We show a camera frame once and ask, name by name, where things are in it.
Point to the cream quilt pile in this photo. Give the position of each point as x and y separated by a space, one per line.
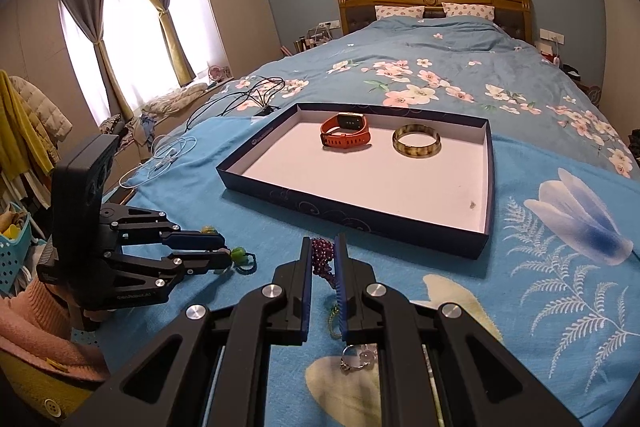
175 99

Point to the teal plastic basket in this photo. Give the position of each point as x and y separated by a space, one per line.
12 252

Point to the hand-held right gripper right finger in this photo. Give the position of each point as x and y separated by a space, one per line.
340 307

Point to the white down jacket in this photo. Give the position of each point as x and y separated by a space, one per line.
47 117

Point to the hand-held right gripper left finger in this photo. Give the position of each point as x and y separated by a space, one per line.
306 317

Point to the person's left forearm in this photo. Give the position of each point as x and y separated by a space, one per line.
35 332

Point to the blue flower print blanket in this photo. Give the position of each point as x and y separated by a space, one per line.
500 307

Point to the amber bangle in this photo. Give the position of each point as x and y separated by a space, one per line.
415 151

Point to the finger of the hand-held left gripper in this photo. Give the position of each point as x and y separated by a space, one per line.
195 240
200 261

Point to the black charger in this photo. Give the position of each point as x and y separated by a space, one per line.
265 111

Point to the spotted white pillow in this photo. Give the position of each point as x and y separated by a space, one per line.
400 12
467 11

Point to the white wall socket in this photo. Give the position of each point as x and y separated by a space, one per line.
329 26
551 36

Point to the group of cosmetic bottles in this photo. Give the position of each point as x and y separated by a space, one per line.
312 41

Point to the person's yellow garment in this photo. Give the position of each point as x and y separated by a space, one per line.
30 387

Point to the small pink fan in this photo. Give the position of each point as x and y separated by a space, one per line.
216 73

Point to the blue floral duvet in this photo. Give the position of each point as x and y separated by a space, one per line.
450 52

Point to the white pink bedside items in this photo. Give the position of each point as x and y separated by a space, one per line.
550 54

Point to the dark clothes pile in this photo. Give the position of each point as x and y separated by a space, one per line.
632 154

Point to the hanging yellow garment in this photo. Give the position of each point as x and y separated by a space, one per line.
15 127

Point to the mixed clothes pile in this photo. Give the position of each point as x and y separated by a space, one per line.
130 129

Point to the carved wooden nightstand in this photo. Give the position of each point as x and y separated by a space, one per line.
590 93

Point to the dark blue box tray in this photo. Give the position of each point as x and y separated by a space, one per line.
350 177

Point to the orange smartwatch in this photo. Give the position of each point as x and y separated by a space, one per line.
330 128

